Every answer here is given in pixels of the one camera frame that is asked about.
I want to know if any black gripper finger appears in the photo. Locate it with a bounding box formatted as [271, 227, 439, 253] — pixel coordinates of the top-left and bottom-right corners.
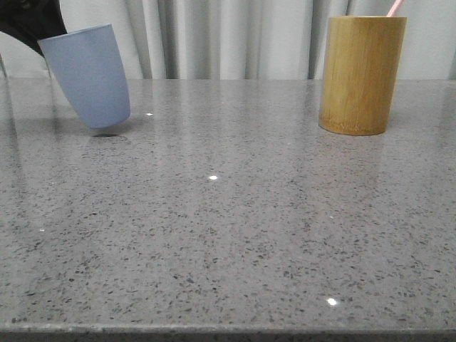
[1, 0, 67, 56]

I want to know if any blue plastic cup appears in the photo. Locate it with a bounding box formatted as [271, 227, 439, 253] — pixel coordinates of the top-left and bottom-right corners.
[38, 24, 130, 128]

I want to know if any bamboo wooden cup holder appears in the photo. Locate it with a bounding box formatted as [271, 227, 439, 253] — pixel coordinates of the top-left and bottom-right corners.
[318, 16, 407, 136]

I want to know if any grey pleated curtain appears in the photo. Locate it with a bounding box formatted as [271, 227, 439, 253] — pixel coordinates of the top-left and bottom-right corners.
[1, 1, 455, 80]

